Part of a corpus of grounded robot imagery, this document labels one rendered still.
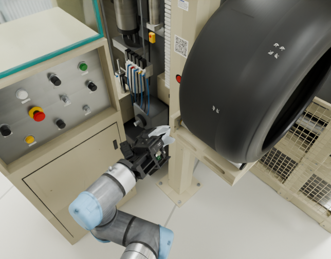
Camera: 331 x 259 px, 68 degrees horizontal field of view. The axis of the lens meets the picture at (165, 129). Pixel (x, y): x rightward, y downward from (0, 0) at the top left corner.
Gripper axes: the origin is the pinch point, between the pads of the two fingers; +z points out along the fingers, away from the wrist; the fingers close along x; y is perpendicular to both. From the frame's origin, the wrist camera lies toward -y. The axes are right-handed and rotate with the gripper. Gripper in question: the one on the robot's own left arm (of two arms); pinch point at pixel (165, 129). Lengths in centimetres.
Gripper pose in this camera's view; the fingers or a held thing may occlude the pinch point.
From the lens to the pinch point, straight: 75.4
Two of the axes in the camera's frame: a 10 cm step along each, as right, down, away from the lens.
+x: -4.1, -8.3, -3.7
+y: 7.1, -0.3, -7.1
